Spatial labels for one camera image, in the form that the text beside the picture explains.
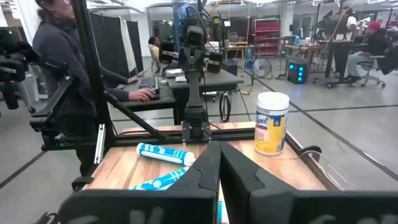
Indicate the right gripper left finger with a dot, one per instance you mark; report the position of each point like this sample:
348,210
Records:
186,202

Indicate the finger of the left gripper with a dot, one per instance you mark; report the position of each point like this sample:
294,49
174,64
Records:
167,46
215,63

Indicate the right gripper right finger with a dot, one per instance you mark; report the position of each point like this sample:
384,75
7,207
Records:
264,205

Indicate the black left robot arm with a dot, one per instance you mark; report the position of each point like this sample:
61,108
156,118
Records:
193,90

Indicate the yellow Lysol wipes canister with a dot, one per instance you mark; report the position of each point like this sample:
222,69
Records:
270,130

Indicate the person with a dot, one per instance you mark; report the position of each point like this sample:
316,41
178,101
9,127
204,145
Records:
376,43
62,46
351,25
154,46

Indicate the dark grey desk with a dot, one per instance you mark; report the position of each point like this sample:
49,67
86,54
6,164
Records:
217,82

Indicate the black computer keyboard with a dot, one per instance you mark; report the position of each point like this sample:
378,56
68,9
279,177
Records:
148,83

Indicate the round floor fan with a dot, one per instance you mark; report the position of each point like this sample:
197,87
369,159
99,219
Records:
261,68

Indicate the red storage shelf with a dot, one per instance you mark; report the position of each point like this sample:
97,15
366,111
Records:
266,34

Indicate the clear plastic bin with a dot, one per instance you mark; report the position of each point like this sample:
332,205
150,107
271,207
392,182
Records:
329,171

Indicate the computer tower with cyan lights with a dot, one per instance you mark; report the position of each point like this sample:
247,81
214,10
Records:
297,71

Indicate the wooden workbench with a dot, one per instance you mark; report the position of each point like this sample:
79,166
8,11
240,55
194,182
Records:
304,48

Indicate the black standing desk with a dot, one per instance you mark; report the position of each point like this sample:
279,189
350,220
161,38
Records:
340,53

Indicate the grey office chair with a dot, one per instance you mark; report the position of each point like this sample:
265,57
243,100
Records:
370,65

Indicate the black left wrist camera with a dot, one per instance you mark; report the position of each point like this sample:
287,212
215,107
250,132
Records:
195,35

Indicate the black aluminium table frame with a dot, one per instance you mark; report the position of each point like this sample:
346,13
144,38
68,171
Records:
93,62

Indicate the black metal bracket rig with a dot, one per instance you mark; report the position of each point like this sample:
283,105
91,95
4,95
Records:
12,65

